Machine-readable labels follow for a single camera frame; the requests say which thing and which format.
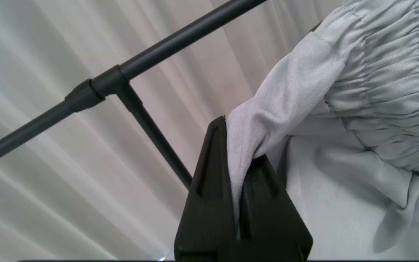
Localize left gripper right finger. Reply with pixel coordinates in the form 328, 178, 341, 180
218, 154, 314, 261

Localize white curtain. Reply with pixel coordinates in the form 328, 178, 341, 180
0, 0, 341, 261

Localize black clothes rack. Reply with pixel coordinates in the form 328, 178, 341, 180
0, 0, 268, 191

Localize pale grey shorts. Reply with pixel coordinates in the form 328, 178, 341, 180
226, 0, 419, 261

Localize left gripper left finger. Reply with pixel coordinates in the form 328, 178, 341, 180
174, 116, 238, 261

